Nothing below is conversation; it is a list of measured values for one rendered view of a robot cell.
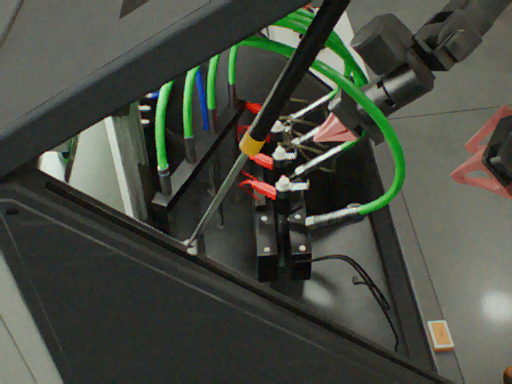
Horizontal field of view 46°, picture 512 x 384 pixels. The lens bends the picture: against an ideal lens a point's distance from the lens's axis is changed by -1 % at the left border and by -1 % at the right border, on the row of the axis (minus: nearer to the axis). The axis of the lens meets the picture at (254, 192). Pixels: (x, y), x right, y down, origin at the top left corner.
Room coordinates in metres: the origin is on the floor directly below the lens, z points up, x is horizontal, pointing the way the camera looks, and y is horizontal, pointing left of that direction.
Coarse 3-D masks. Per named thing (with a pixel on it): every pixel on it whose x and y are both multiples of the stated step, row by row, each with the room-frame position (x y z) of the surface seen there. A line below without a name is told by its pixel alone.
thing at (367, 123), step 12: (372, 84) 0.74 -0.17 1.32; (336, 96) 0.73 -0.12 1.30; (348, 96) 0.74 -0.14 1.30; (372, 96) 0.72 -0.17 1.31; (384, 96) 0.71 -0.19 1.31; (348, 108) 0.71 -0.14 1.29; (360, 108) 0.72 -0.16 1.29; (384, 108) 0.71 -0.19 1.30; (396, 108) 0.71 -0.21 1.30; (360, 120) 0.71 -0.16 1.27; (372, 120) 0.71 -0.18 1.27; (372, 132) 0.71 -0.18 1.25
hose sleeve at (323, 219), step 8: (344, 208) 0.65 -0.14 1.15; (352, 208) 0.64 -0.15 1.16; (320, 216) 0.65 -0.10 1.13; (328, 216) 0.65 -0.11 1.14; (336, 216) 0.64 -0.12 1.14; (344, 216) 0.63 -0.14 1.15; (352, 216) 0.63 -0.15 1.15; (360, 216) 0.63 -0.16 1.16; (320, 224) 0.65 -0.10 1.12; (328, 224) 0.64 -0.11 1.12
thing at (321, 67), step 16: (272, 48) 0.68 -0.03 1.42; (288, 48) 0.67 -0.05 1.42; (320, 64) 0.66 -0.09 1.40; (336, 80) 0.65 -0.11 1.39; (160, 96) 0.73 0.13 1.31; (352, 96) 0.64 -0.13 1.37; (160, 112) 0.74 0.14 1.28; (368, 112) 0.63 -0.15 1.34; (160, 128) 0.74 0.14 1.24; (384, 128) 0.62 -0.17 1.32; (160, 144) 0.74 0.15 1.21; (400, 144) 0.62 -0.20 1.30; (160, 160) 0.74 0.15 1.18; (400, 160) 0.61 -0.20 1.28; (400, 176) 0.61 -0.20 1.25; (368, 208) 0.63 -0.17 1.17
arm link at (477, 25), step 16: (464, 0) 0.79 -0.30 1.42; (480, 0) 0.78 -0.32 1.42; (496, 0) 0.79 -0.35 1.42; (432, 16) 0.81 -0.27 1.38; (448, 16) 0.80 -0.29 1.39; (464, 16) 0.76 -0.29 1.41; (480, 16) 0.77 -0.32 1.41; (496, 16) 0.78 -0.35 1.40; (416, 32) 0.79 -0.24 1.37; (432, 32) 0.76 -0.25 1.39; (448, 32) 0.74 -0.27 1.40; (480, 32) 0.76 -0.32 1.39; (432, 48) 0.74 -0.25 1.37
